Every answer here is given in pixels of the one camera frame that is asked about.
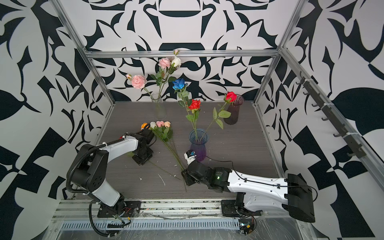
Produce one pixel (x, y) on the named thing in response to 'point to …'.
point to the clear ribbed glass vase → (160, 110)
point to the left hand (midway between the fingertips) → (149, 157)
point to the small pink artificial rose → (159, 123)
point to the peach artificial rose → (167, 123)
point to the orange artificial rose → (143, 126)
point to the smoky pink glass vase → (234, 109)
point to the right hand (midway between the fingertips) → (183, 173)
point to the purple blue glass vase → (198, 138)
